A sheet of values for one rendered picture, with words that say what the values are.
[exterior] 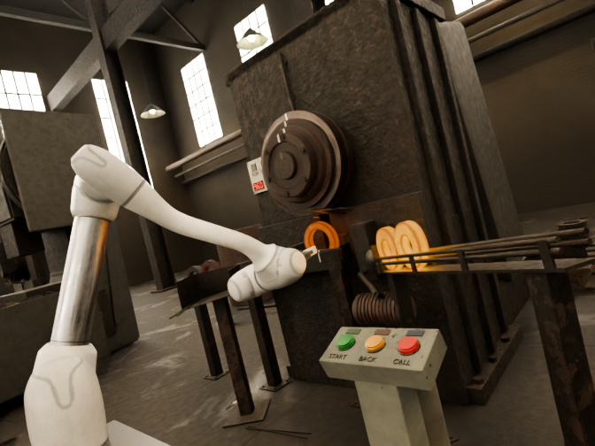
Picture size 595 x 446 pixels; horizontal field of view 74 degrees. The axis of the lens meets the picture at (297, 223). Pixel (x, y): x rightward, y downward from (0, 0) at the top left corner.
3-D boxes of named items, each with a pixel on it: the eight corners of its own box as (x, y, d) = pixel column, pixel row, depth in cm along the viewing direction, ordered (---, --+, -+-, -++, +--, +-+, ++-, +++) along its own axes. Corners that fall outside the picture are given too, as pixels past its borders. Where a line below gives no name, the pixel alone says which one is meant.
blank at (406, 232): (397, 223, 132) (389, 226, 131) (421, 216, 117) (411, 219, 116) (411, 268, 131) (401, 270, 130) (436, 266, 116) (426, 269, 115)
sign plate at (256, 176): (257, 194, 220) (249, 162, 219) (289, 183, 202) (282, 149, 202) (253, 194, 218) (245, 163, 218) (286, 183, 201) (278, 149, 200)
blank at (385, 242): (379, 228, 147) (371, 230, 146) (397, 223, 132) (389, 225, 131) (390, 268, 146) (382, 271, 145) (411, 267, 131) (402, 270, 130)
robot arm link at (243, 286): (262, 292, 141) (286, 283, 132) (230, 310, 129) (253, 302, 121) (250, 265, 141) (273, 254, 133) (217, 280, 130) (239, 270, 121)
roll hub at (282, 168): (277, 202, 184) (263, 143, 183) (323, 188, 165) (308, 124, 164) (269, 203, 180) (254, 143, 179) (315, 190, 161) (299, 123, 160)
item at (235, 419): (225, 407, 205) (191, 274, 204) (273, 398, 202) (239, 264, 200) (212, 430, 185) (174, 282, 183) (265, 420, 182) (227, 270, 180)
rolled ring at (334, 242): (329, 219, 173) (334, 218, 175) (299, 225, 185) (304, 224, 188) (339, 259, 173) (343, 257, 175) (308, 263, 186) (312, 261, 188)
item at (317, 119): (282, 220, 198) (260, 130, 197) (360, 203, 167) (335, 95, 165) (274, 223, 193) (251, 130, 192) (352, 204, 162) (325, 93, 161)
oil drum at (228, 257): (256, 292, 522) (240, 227, 520) (288, 290, 482) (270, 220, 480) (220, 307, 478) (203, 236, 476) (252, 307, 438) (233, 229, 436)
